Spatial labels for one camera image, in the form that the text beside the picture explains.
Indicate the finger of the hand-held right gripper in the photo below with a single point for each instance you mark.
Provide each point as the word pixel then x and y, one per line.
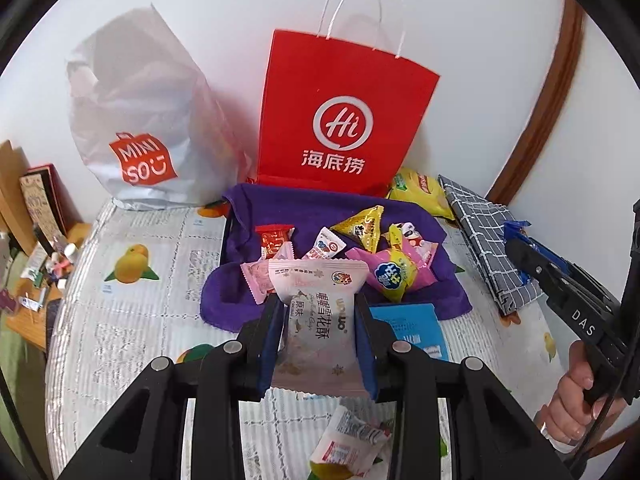
pixel 561 268
pixel 527 267

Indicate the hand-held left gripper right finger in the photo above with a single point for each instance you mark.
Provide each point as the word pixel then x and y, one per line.
pixel 365 345

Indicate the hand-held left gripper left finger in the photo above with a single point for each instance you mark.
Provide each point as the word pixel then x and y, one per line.
pixel 272 340

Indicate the dark blue snack wrapper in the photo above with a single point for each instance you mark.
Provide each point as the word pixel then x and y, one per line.
pixel 530 245

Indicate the white pastry packet pink print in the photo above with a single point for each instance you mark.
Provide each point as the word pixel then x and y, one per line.
pixel 320 325

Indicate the red candy packet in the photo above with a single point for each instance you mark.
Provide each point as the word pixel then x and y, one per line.
pixel 272 242

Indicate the pink panda snack packet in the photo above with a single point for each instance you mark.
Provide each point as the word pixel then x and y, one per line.
pixel 417 245

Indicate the person's right hand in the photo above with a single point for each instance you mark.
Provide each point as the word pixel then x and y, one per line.
pixel 570 395

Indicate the purple towel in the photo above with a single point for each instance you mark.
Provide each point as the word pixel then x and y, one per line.
pixel 240 305

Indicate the light blue flat packet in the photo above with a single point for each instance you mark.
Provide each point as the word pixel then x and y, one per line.
pixel 410 325

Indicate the grey checked cloth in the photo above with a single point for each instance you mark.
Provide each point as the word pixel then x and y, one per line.
pixel 480 230

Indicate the pink striped snack packet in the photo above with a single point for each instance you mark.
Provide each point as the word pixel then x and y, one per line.
pixel 260 277

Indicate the yellow packet blue round logo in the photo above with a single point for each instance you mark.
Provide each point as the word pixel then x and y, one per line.
pixel 392 275

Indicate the pink yellow snack packet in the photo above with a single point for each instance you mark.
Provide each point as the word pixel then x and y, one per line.
pixel 425 272

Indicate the white packet red stripe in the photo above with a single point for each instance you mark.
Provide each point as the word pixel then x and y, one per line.
pixel 345 440

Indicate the small white red packet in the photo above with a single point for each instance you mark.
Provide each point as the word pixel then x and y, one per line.
pixel 327 246

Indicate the yellow triangular snack packet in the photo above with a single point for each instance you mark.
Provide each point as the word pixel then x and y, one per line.
pixel 362 227

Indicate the yellow snack bag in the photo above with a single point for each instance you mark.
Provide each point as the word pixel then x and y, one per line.
pixel 420 192

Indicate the cluster of small bottles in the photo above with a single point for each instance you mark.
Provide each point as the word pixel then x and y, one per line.
pixel 52 270

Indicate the wooden side table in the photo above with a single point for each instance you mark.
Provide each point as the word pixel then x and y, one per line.
pixel 30 325

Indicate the red paper bag white logo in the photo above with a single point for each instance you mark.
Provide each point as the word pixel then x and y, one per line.
pixel 310 85

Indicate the white plastic bag red logo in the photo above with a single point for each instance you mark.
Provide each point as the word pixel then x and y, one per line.
pixel 145 110

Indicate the small purple box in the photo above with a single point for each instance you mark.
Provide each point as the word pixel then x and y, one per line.
pixel 9 299

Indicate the dark patterned book red edge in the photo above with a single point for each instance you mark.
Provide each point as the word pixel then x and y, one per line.
pixel 42 200

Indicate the wooden board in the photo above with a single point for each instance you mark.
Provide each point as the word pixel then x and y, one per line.
pixel 12 185

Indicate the brown wooden door frame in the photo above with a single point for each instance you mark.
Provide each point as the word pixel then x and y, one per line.
pixel 550 85

